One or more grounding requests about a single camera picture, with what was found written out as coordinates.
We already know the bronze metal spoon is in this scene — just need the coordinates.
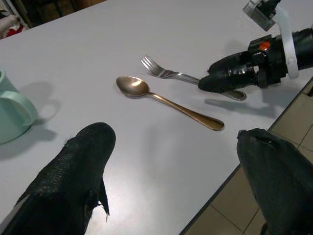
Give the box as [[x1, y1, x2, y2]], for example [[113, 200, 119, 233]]
[[115, 75, 225, 132]]

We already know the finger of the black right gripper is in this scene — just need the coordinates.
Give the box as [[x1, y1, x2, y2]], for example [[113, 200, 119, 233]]
[[198, 65, 259, 94], [207, 50, 250, 77]]

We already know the silver metal fork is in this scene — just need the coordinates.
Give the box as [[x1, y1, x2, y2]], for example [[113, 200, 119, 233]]
[[140, 55, 247, 101]]

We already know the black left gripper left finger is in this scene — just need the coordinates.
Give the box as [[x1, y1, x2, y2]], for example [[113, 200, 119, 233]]
[[0, 122, 117, 235]]

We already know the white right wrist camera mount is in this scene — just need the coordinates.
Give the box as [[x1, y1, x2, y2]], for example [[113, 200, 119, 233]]
[[242, 0, 300, 79]]

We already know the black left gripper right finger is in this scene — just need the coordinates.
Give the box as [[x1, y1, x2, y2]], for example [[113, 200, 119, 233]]
[[236, 127, 313, 235]]

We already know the pale plastic mug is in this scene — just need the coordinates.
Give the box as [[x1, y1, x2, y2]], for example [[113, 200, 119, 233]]
[[0, 68, 39, 144]]

